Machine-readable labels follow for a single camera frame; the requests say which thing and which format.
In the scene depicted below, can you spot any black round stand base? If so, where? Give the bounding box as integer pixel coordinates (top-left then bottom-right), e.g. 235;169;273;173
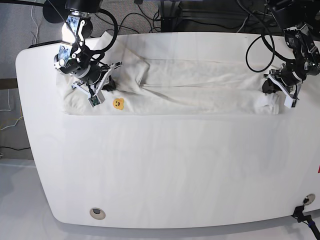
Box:
42;0;70;24

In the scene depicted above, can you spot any black clamp with cable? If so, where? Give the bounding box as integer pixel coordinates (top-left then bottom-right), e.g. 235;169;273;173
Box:
291;205;320;240

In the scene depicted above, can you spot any silver table grommet right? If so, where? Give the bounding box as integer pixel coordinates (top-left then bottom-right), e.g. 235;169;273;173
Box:
302;193;316;206

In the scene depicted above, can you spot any silver table grommet left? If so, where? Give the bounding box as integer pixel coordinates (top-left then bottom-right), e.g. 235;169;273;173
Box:
89;208;106;220

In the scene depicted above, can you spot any white cable on floor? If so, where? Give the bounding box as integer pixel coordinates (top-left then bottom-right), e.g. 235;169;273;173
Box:
0;88;24;131

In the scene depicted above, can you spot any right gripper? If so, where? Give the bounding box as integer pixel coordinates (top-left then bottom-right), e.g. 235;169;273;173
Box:
71;61;123;97

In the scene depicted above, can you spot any silver table grommet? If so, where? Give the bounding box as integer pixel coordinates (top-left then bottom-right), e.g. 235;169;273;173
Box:
89;208;106;220
302;193;316;206

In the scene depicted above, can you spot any white printed T-shirt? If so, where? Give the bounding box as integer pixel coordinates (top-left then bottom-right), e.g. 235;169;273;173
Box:
56;33;279;116

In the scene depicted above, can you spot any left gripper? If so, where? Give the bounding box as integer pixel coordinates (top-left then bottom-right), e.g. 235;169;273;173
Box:
262;66;303;100

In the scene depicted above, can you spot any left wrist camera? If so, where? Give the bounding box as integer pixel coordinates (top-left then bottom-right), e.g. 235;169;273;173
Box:
284;96;297;109

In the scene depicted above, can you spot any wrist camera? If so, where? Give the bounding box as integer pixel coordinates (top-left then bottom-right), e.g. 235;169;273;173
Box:
284;96;297;109
88;92;105;108

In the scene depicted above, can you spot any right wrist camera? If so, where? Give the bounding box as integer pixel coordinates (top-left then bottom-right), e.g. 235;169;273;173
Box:
88;92;105;108

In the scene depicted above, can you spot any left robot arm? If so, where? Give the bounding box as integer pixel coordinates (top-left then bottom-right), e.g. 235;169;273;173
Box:
262;0;320;101

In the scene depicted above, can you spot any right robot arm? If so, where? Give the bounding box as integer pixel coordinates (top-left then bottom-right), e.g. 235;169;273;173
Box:
54;0;122;100

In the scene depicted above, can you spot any black metal frame post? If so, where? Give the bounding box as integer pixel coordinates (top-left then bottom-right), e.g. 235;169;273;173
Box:
157;0;182;33

